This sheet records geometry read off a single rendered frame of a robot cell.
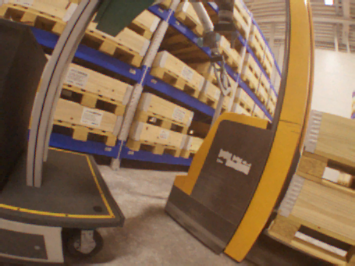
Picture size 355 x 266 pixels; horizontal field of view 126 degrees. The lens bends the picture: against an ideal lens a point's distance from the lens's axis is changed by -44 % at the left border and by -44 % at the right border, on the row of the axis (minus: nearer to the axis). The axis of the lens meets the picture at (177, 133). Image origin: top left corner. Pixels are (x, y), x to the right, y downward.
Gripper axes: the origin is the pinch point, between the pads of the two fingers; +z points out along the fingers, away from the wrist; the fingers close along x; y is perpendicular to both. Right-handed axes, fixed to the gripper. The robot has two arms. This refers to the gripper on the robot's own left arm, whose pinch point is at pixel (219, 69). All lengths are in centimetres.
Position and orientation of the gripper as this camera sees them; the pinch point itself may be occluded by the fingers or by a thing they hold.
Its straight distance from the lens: 161.1
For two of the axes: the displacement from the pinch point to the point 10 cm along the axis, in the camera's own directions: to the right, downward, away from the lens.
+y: 5.7, -3.4, 7.5
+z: 2.1, 9.4, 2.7
